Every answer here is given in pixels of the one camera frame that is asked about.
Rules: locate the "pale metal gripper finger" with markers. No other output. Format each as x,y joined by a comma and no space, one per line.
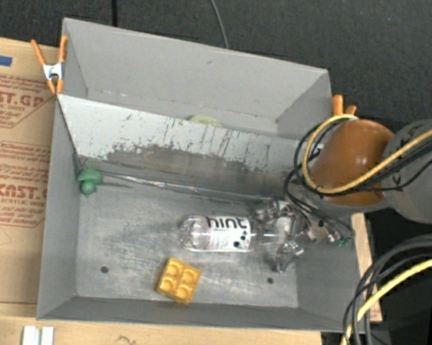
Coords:
288,256
274,211

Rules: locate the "clear plastic bottle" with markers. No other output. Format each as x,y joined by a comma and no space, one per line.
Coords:
215,235

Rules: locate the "yellow toy brick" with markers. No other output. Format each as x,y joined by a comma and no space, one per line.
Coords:
179,281

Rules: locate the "grey metal bin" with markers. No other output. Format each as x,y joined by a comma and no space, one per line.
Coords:
131,243

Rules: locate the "green toy mushroom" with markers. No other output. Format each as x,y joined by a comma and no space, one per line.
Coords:
89,182

